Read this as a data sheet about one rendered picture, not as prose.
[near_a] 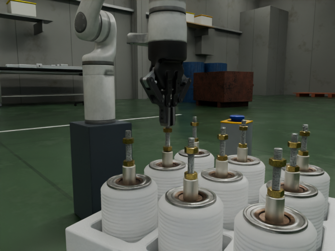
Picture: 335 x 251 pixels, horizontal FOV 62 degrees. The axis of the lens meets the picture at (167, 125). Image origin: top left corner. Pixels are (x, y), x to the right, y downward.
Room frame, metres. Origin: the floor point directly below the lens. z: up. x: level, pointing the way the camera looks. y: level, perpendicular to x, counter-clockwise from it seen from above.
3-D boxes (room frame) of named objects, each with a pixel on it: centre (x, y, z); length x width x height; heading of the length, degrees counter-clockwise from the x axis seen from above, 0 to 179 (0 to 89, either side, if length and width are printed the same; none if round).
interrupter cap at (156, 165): (0.55, 0.00, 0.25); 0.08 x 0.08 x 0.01
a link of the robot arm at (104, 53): (0.85, 0.21, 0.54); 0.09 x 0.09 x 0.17; 53
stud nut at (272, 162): (0.33, -0.13, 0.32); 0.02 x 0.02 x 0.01; 70
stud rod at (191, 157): (0.39, -0.03, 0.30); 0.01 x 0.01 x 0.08
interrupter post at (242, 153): (0.59, -0.16, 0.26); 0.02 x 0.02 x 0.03
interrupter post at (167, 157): (0.55, 0.00, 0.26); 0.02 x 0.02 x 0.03
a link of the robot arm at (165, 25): (0.57, 0.01, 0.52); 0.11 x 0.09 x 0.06; 48
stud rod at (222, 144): (0.49, -0.10, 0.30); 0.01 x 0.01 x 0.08
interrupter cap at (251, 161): (0.59, -0.16, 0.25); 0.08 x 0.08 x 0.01
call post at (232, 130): (0.77, -0.19, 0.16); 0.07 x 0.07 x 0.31; 57
